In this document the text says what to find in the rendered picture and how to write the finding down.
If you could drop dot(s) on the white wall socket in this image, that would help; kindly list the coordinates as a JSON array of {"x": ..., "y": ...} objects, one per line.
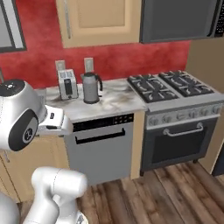
[
  {"x": 60, "y": 65},
  {"x": 89, "y": 64}
]

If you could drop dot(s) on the tan filler panel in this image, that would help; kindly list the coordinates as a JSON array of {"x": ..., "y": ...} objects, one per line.
[{"x": 137, "y": 145}]

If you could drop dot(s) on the dark framed window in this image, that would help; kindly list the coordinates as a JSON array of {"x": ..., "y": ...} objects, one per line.
[{"x": 8, "y": 26}]

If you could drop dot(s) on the silver toaster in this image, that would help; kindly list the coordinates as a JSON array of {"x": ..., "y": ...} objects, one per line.
[{"x": 67, "y": 86}]

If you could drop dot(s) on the tan base cupboard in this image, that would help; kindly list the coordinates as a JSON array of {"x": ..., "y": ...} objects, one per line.
[{"x": 35, "y": 166}]

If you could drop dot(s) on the dark appliance corner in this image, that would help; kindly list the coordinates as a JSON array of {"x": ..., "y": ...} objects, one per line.
[{"x": 218, "y": 160}]

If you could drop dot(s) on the silver electric kettle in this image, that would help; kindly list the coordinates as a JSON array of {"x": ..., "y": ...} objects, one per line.
[{"x": 90, "y": 89}]

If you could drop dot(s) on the dark grey microwave oven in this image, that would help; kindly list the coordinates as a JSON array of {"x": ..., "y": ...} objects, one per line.
[{"x": 178, "y": 19}]

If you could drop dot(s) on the silver range knob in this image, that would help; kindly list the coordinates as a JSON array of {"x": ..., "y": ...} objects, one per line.
[
  {"x": 192, "y": 113},
  {"x": 204, "y": 111},
  {"x": 180, "y": 115},
  {"x": 166, "y": 118},
  {"x": 216, "y": 109},
  {"x": 153, "y": 120}
]

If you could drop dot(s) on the steel gas range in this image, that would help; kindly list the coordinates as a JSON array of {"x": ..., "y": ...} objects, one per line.
[{"x": 175, "y": 96}]

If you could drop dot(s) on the dark oven door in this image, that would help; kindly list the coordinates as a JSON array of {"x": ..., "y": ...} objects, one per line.
[{"x": 178, "y": 145}]

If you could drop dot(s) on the tan wall cupboard door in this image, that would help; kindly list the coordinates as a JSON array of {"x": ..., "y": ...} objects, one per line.
[{"x": 102, "y": 23}]

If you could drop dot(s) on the tall tan cabinet side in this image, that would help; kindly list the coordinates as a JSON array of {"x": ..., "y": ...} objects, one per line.
[{"x": 207, "y": 67}]

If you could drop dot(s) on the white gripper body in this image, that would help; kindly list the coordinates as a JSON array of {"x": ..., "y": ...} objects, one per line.
[{"x": 66, "y": 122}]

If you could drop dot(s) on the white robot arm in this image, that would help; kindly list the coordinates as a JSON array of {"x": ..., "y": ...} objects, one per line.
[{"x": 20, "y": 116}]

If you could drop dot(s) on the grey dishwasher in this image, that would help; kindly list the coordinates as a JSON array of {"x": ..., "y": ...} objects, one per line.
[{"x": 102, "y": 157}]

